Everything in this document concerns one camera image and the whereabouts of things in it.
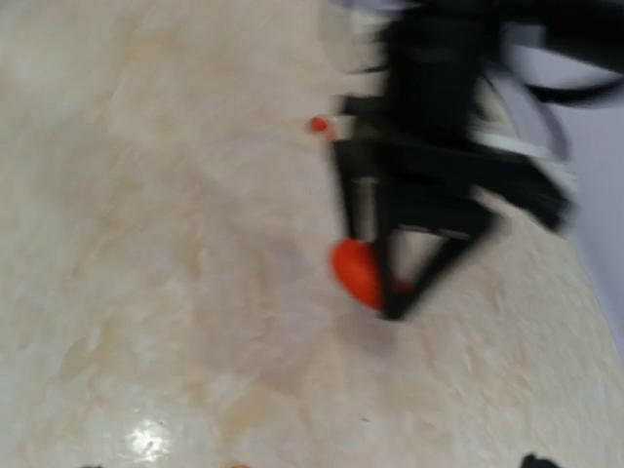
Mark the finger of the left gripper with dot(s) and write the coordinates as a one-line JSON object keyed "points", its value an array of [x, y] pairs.
{"points": [[357, 176], [463, 224]]}

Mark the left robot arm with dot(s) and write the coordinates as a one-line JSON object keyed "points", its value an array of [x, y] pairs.
{"points": [[435, 53]]}

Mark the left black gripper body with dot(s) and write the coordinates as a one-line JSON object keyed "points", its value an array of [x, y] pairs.
{"points": [[527, 175]]}

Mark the red earbud left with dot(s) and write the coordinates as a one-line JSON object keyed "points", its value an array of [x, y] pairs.
{"points": [[319, 124]]}

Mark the red earbud charging case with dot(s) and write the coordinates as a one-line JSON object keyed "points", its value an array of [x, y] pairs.
{"points": [[367, 273]]}

